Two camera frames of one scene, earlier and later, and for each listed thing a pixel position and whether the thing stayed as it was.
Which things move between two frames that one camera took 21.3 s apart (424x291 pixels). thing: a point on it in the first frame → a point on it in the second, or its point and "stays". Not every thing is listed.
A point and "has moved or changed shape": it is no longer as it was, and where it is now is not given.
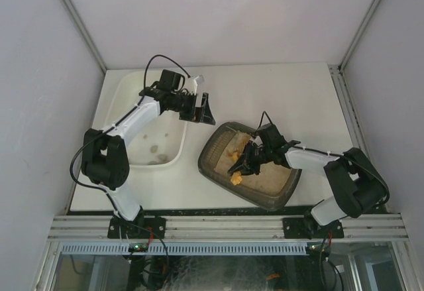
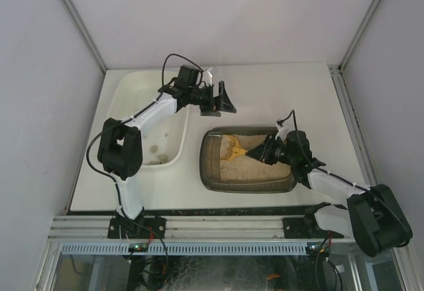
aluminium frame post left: x=78 y=20 stays
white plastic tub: x=163 y=142 stays
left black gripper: x=193 y=107 → x=213 y=98
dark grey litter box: x=271 y=188 has moved or changed shape
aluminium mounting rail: x=377 y=228 stays
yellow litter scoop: x=238 y=145 → x=230 y=148
